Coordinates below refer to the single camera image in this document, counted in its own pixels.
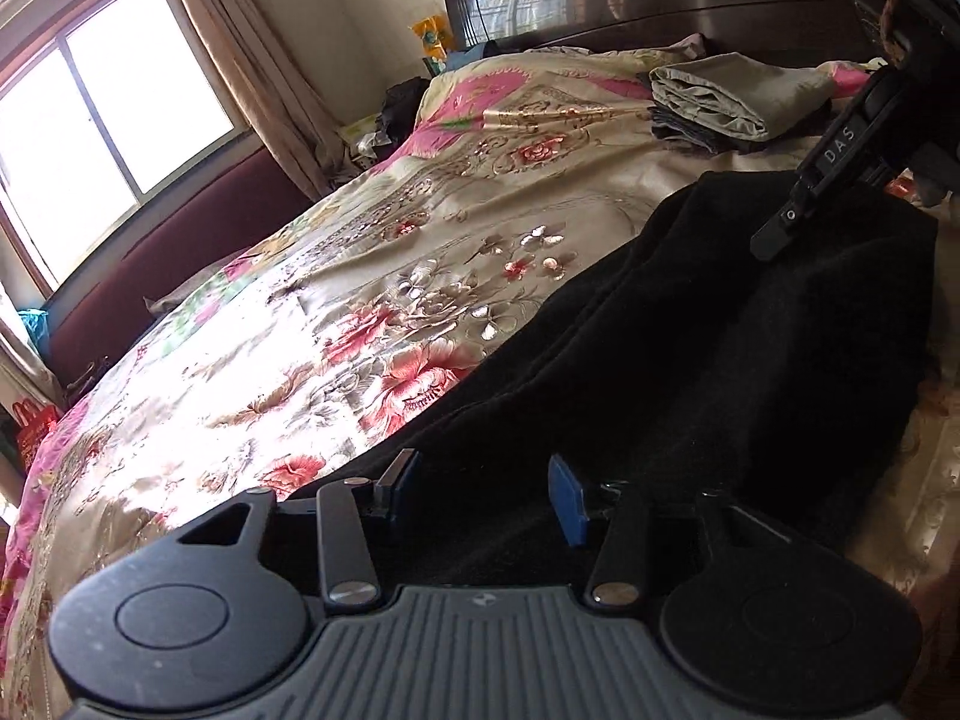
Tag folded grey cloth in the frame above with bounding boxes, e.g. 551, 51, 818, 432
649, 56, 845, 143

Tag window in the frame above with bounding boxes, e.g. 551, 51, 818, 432
0, 0, 245, 293

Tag maroon sofa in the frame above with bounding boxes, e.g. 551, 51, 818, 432
45, 142, 316, 392

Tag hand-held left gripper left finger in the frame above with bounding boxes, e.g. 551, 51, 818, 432
178, 448, 419, 613

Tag yellow packet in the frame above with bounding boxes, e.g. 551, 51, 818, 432
411, 11, 455, 77

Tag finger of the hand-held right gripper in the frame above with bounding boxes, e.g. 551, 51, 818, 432
750, 64, 905, 265

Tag red bag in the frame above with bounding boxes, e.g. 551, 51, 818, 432
11, 401, 62, 467

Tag floral satin bedspread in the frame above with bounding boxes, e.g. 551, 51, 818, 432
0, 45, 960, 720

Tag beige curtain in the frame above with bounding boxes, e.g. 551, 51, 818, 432
0, 285, 65, 410
157, 0, 347, 200

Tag black bag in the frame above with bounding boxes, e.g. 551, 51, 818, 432
381, 77, 430, 140

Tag folded dark cloth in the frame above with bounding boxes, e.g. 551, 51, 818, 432
651, 101, 835, 160

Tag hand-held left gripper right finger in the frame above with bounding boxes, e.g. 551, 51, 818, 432
549, 454, 803, 610

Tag teal plastic bag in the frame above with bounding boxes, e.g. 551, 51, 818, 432
19, 307, 50, 362

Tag black pants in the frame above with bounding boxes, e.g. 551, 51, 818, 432
289, 169, 943, 595

